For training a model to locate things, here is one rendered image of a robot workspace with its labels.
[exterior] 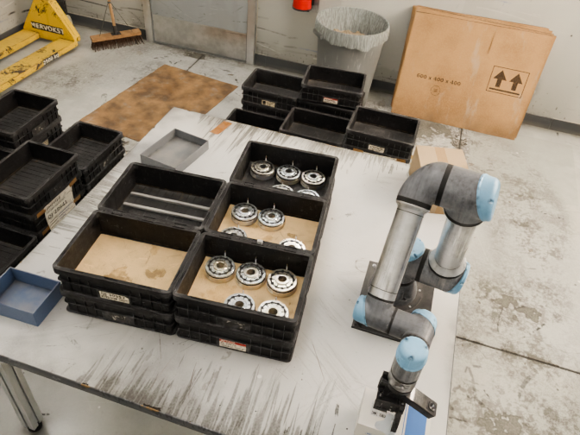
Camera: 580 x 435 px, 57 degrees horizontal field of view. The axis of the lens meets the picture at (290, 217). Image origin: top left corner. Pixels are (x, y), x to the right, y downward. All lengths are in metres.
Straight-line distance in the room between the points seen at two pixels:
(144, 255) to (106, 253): 0.13
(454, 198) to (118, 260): 1.15
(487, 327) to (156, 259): 1.84
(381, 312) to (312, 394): 0.43
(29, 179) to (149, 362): 1.43
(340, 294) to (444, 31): 2.85
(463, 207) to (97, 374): 1.21
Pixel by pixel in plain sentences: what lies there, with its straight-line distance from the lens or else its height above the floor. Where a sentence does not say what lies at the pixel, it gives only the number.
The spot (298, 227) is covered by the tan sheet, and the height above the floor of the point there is 0.83.
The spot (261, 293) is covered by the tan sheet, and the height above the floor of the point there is 0.83.
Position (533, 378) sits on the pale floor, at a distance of 2.97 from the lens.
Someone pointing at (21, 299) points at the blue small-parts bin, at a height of 0.70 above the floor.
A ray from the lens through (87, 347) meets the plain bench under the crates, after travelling 1.91.
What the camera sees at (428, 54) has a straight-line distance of 4.48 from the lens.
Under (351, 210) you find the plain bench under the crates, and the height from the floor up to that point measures 0.70.
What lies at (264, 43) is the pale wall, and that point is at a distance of 4.99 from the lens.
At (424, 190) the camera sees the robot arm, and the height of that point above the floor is 1.38.
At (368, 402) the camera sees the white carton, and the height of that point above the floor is 0.81.
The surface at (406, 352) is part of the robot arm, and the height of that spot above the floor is 1.13.
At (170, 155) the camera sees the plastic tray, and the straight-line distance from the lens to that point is 2.62.
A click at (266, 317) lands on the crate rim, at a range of 1.63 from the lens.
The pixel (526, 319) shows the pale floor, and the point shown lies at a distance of 3.20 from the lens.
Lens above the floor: 2.22
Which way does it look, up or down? 42 degrees down
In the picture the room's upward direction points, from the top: 6 degrees clockwise
